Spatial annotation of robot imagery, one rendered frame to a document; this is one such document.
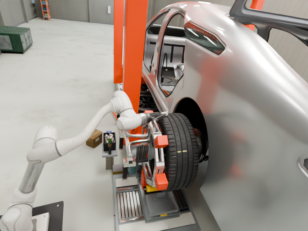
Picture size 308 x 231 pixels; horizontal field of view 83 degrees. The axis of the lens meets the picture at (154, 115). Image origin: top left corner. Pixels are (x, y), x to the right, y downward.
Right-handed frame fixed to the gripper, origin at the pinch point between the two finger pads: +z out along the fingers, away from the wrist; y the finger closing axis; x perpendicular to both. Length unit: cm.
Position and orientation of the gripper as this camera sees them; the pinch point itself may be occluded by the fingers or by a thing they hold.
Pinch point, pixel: (164, 113)
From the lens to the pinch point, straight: 140.3
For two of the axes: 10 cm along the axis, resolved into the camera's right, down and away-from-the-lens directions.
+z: 7.6, -1.8, 6.2
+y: 6.4, 3.3, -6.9
